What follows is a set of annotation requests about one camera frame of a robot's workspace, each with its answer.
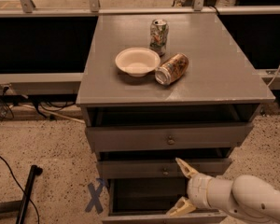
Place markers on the grey bottom drawer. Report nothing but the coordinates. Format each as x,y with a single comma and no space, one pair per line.
146,201

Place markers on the white paper bowl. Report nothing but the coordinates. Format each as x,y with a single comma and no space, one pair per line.
137,62

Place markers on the grey drawer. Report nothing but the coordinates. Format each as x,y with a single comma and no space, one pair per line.
144,128
161,163
146,201

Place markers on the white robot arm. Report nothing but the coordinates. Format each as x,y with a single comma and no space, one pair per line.
247,197

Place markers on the blue tape cross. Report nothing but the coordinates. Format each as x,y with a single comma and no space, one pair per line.
95,196

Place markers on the upright drink can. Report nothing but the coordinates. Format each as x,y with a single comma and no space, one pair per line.
159,30

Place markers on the black metal stand leg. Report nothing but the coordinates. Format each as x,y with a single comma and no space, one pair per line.
20,206

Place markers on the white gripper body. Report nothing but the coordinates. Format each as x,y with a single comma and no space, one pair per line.
198,189

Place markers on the grey metal railing frame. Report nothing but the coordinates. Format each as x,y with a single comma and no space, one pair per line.
119,7

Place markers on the grey drawer cabinet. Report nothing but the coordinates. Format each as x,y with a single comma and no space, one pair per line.
218,73

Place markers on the grey top drawer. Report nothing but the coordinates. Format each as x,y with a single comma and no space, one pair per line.
144,128

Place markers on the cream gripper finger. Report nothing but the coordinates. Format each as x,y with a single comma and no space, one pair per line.
188,171
182,207

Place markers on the lying orange drink can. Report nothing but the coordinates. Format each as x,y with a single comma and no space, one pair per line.
172,69

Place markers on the grey middle drawer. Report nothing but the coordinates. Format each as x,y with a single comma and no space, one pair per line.
161,163

